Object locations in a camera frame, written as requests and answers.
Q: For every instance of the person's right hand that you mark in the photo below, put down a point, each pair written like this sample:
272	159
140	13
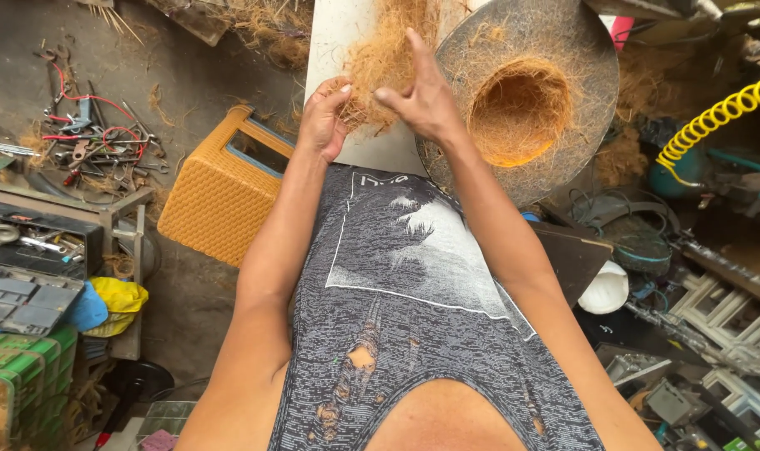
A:
427	103

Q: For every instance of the person's left hand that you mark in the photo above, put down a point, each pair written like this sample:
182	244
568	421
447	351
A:
322	122

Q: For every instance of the person's left fingers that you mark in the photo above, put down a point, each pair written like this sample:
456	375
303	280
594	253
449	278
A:
336	89

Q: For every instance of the brown coconut fibre clump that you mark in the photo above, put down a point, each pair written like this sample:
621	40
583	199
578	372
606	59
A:
383	56

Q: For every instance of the white board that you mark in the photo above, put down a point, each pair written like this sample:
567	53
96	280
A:
330	44

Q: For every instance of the heap of loose coconut fibre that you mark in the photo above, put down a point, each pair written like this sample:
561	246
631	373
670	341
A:
270	28
621	156

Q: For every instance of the orange woven plastic stool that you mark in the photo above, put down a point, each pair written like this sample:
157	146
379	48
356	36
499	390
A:
220	194

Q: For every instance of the orange coir bowl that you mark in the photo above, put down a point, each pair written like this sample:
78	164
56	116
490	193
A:
517	116

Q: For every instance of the round grey metal mould disc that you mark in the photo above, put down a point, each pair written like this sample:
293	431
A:
542	28

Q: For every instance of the grey printed sleeveless shirt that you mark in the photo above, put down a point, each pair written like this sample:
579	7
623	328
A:
411	300

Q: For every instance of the heap of hand tools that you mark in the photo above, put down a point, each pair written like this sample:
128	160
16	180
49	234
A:
98	138

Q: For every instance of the grey metal stand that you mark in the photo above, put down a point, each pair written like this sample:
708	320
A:
120	210

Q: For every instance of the dark brown board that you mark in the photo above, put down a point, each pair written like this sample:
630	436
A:
571	257

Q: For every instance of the blue cloth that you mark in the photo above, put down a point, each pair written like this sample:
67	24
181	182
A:
87	308

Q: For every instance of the white plastic bowl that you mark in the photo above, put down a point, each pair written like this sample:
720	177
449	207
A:
604	288

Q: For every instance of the black open tool box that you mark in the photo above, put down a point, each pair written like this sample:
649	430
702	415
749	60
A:
35	241

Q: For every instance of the black round disc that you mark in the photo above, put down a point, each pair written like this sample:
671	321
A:
139	379

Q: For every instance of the teal compressor tank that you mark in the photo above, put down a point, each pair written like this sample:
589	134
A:
677	172

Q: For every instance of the grey tool box tray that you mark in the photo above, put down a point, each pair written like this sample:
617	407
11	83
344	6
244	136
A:
23	300

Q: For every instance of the pink cloth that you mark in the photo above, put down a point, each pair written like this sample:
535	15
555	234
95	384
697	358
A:
159	441

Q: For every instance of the stack of green plastic crates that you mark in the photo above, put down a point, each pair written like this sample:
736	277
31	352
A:
23	369

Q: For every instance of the heap of grey metal boxes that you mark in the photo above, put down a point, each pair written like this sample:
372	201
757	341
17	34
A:
658	388

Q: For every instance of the white lattice frames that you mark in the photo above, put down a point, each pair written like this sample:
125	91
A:
724	313

